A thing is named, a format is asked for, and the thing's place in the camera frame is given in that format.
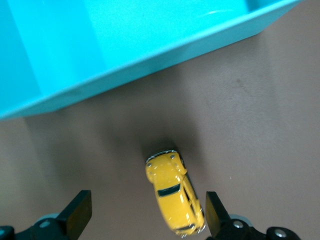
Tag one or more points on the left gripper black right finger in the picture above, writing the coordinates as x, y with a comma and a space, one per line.
217, 217

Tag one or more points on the yellow beetle toy car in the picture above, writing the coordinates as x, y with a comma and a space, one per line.
172, 190

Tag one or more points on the teal plastic bin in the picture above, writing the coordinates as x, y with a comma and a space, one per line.
100, 37

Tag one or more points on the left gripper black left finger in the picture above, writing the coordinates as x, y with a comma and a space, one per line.
75, 215

